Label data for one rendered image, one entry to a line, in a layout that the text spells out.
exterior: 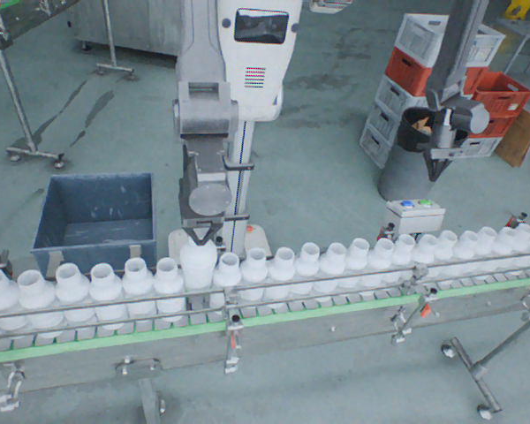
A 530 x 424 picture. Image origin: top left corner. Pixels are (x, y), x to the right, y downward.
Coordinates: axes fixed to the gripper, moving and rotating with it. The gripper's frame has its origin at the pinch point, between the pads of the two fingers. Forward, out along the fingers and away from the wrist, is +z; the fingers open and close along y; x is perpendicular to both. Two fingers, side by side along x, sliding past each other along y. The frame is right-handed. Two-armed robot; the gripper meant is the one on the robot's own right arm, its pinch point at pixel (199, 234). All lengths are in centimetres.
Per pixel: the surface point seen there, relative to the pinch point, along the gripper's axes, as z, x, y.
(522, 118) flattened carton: 82, 305, -183
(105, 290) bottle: 10.8, -17.4, 2.3
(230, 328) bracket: 15.1, 5.0, 11.2
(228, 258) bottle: 9.1, 6.1, -1.1
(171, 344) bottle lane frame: 29.0, -6.2, 5.6
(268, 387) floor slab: 124, 35, -14
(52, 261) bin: 31, -35, -23
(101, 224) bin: 51, -28, -55
